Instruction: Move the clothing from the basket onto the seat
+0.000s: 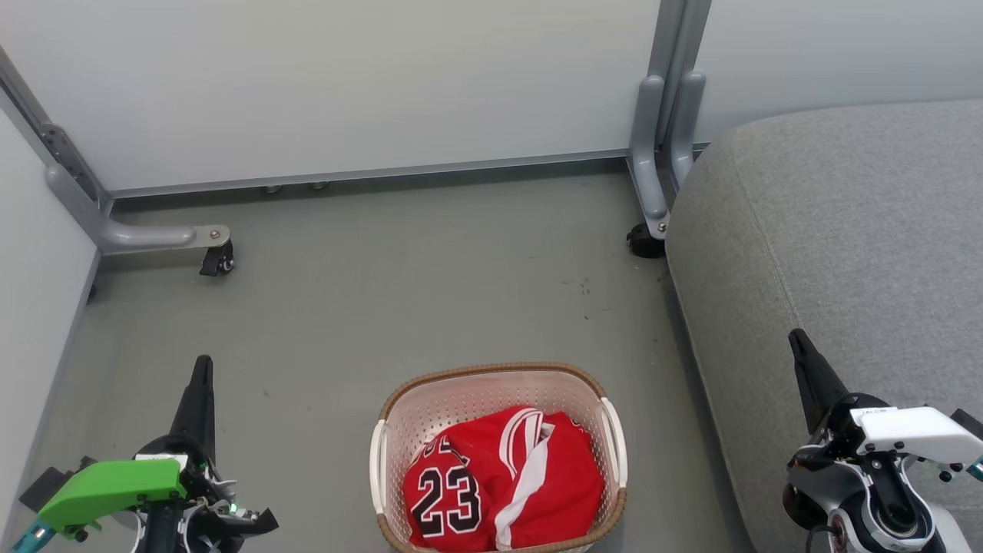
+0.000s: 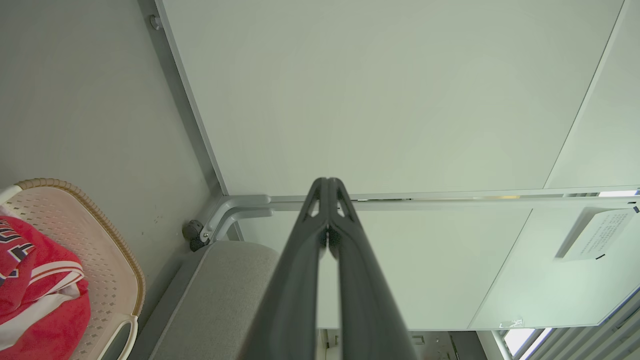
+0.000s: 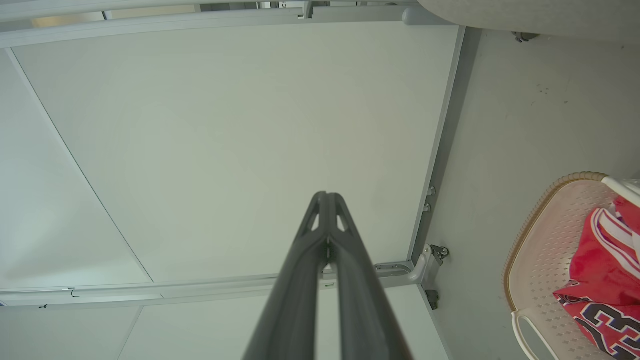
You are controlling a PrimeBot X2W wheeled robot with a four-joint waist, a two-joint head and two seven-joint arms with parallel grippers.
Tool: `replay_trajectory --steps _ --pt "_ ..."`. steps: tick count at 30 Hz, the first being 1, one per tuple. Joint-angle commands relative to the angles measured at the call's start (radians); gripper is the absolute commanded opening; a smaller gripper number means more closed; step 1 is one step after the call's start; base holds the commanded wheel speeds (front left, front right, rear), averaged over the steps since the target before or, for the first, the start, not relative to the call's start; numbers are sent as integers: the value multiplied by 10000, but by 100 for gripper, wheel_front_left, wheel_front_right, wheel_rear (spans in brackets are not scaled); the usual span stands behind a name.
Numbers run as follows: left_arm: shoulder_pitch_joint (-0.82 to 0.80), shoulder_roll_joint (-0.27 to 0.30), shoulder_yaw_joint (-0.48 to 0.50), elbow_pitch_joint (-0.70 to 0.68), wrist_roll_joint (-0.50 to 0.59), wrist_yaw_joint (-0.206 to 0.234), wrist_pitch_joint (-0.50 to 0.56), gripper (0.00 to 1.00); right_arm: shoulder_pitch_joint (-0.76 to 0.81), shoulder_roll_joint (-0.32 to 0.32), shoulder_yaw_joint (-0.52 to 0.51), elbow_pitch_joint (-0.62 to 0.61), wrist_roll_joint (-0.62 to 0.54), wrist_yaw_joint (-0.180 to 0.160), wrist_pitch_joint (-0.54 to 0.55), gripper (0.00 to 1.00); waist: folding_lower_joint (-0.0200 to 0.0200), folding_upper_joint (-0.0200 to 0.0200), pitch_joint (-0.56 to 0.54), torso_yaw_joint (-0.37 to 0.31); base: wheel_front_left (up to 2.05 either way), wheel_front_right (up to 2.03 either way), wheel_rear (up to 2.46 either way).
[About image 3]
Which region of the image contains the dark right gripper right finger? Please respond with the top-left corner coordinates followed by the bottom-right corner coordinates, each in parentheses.
top-left (327, 192), bottom-right (413, 360)

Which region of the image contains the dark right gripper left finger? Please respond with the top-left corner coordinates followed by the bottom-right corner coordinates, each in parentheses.
top-left (242, 192), bottom-right (329, 360)

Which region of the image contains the red numbered sports jersey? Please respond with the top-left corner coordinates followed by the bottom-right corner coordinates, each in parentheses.
top-left (552, 196), bottom-right (640, 360)

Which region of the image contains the grey partition foot with caster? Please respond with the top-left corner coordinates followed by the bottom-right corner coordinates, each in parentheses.
top-left (0, 245), bottom-right (450, 360)

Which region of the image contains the perforated laundry basket brown rim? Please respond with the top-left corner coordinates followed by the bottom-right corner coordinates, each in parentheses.
top-left (503, 171), bottom-right (640, 360)

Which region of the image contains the white partition panel grey frame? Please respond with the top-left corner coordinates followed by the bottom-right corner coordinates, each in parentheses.
top-left (0, 6), bottom-right (482, 302)

